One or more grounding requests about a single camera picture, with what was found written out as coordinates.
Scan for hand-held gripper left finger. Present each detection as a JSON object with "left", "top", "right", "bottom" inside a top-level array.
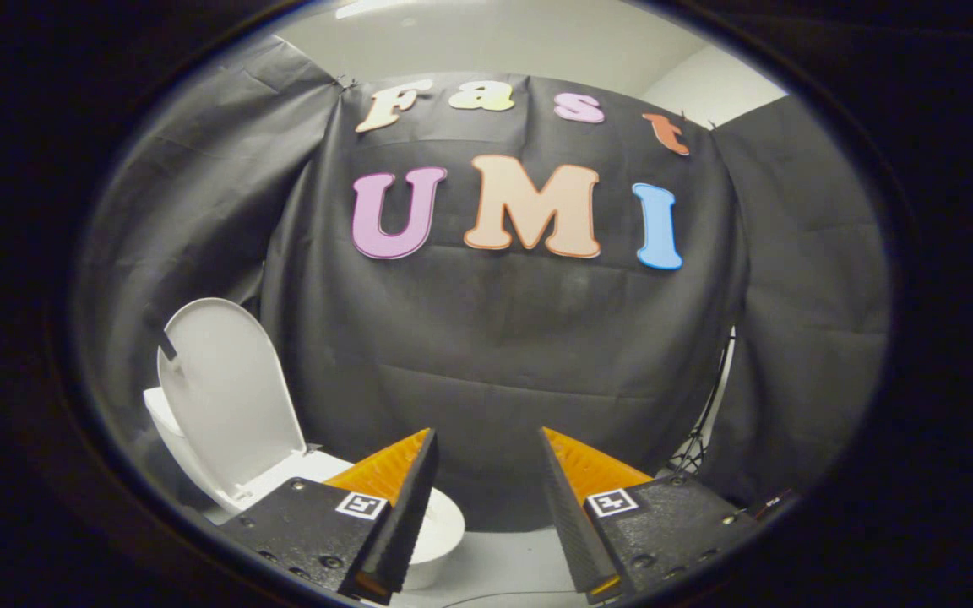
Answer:
[{"left": 218, "top": 426, "right": 441, "bottom": 605}]

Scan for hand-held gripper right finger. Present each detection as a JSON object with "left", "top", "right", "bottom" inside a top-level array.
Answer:
[{"left": 537, "top": 426, "right": 764, "bottom": 605}]

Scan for white toilet lid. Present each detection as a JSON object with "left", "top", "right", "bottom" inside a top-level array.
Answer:
[{"left": 157, "top": 297, "right": 308, "bottom": 512}]

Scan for white toilet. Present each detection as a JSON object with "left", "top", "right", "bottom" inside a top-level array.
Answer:
[{"left": 143, "top": 387, "right": 466, "bottom": 592}]

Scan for black tripod stand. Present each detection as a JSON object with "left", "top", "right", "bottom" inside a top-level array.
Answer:
[{"left": 671, "top": 331, "right": 737, "bottom": 475}]

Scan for black backdrop cloth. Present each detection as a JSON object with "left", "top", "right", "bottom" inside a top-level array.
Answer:
[{"left": 260, "top": 72, "right": 749, "bottom": 533}]

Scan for plain black cloth panel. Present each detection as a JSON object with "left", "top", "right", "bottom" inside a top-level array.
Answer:
[
  {"left": 73, "top": 35, "right": 344, "bottom": 508},
  {"left": 698, "top": 95, "right": 891, "bottom": 508}
]

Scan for red and black wires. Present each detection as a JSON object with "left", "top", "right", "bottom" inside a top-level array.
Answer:
[{"left": 747, "top": 488, "right": 802, "bottom": 521}]

